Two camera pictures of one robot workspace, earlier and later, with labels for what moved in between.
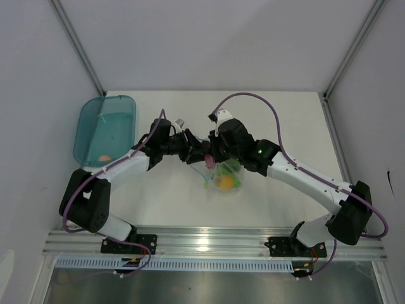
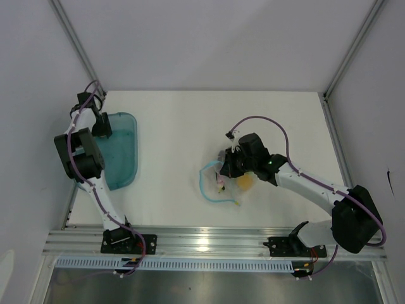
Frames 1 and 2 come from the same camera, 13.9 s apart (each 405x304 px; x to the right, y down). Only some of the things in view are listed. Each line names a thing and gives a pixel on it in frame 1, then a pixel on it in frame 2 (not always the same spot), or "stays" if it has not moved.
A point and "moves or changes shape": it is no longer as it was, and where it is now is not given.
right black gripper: x=214 y=142 → x=228 y=169
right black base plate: x=288 y=246 stays
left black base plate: x=109 y=246 stays
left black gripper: x=193 y=151 → x=105 y=130
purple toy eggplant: x=209 y=161 → x=221 y=180
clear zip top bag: x=224 y=176 moves or changes shape
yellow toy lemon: x=225 y=182 → x=245 y=182
